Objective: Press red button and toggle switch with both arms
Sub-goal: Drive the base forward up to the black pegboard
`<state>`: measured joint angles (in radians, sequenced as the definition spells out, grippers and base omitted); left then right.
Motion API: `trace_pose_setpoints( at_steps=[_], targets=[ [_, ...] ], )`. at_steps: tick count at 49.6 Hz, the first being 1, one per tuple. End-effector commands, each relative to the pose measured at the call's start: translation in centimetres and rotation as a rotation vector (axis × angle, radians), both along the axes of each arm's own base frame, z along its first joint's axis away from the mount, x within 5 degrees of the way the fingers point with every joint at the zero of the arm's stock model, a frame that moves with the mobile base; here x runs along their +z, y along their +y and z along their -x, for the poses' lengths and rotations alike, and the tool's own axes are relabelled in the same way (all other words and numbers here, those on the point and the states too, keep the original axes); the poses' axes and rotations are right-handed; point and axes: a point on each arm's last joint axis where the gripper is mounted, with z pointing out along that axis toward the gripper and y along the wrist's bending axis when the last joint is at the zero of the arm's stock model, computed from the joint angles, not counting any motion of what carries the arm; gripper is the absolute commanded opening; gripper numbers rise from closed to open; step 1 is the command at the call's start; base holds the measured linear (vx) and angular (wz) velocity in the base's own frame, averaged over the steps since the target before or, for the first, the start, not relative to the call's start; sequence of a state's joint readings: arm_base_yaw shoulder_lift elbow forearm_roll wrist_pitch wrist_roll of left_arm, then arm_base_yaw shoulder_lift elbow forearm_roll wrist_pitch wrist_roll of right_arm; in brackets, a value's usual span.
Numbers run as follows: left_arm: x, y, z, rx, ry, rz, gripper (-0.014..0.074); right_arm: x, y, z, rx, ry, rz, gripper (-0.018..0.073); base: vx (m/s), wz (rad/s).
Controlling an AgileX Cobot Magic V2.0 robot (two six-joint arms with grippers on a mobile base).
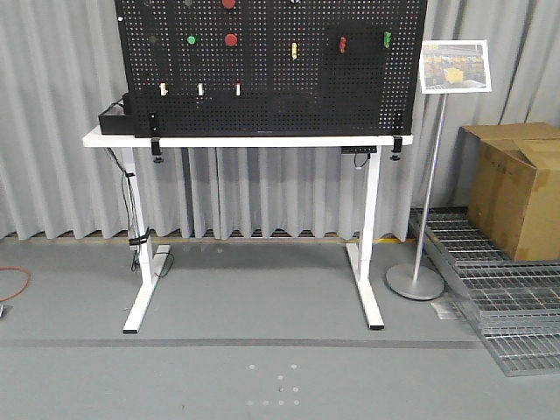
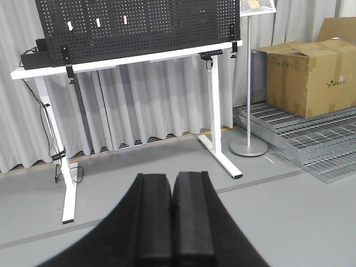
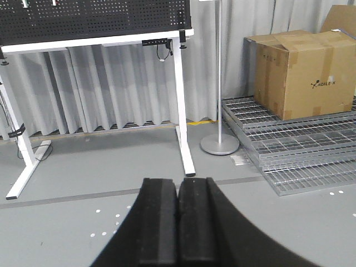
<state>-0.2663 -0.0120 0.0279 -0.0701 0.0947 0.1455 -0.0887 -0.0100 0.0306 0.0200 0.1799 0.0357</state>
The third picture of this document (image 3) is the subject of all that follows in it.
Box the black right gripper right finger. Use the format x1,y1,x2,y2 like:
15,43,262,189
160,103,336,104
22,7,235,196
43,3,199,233
178,177,315,266

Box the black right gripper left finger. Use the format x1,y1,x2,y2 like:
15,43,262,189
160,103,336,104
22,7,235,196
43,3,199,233
92,178,177,266

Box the silver floor stand pole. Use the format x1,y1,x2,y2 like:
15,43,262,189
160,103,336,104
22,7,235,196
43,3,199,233
200,1,240,156

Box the stacked steel floor gratings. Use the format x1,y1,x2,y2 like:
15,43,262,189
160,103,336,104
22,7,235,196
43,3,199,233
222,97,355,196

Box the white power strip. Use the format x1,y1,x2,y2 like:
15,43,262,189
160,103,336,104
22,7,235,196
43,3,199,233
34,140,53,161

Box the brown Agilex cardboard box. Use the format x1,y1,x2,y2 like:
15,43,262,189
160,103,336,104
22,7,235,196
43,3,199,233
247,30,355,120

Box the black desk control box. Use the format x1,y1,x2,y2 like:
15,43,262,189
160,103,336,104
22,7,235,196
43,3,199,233
141,38,171,47

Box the black pegboard clamp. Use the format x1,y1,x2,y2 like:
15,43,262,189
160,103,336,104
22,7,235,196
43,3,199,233
177,9,187,50

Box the black perforated pegboard panel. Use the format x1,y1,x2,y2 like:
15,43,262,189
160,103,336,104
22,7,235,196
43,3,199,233
1,0,192,46

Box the flat cardboard sheet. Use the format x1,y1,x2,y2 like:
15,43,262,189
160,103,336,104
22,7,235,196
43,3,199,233
320,5,356,36

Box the white standing desk frame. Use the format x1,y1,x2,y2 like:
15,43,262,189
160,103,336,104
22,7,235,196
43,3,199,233
1,29,196,200

